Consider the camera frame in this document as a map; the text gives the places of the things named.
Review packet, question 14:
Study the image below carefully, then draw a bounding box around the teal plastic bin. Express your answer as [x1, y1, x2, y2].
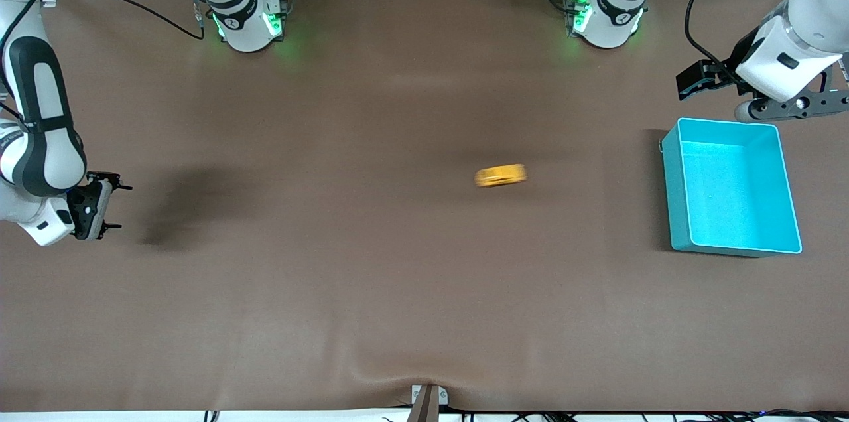
[660, 117, 803, 258]

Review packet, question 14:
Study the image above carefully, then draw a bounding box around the yellow beetle toy car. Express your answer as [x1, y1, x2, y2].
[474, 164, 528, 188]

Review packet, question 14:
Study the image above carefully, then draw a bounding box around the brown table mat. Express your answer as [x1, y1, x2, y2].
[0, 0, 849, 413]

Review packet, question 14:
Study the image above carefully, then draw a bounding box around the metal table clamp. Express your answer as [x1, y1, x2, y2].
[411, 384, 448, 422]

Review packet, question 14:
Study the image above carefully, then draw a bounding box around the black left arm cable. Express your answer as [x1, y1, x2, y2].
[685, 0, 807, 74]

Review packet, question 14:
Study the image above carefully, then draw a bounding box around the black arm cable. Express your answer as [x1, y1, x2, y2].
[685, 0, 807, 74]
[0, 0, 205, 117]

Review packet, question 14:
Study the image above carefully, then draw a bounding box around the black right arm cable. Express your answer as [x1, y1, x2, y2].
[0, 0, 205, 117]

